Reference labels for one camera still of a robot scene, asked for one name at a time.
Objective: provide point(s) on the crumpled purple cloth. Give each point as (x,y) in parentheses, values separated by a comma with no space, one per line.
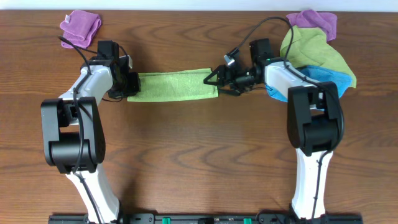
(309,18)

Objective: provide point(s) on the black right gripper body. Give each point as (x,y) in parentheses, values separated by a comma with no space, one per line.
(239,79)

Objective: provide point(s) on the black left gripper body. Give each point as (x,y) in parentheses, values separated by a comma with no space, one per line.
(130,85)

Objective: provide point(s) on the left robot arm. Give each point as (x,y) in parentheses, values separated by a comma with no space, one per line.
(73,135)

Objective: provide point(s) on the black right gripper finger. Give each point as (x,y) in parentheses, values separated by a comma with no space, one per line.
(215,78)
(231,92)

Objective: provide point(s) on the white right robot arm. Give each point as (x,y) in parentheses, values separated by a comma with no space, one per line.
(314,119)

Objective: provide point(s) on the bright green cloth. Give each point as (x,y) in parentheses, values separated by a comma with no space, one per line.
(174,86)

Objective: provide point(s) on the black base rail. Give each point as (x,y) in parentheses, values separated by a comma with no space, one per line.
(264,218)

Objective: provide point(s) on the folded purple cloth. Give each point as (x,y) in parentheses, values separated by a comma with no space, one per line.
(79,27)

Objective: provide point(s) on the olive green crumpled cloth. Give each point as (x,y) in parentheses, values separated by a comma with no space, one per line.
(308,46)

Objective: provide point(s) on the blue cloth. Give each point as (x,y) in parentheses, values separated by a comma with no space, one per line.
(343,81)

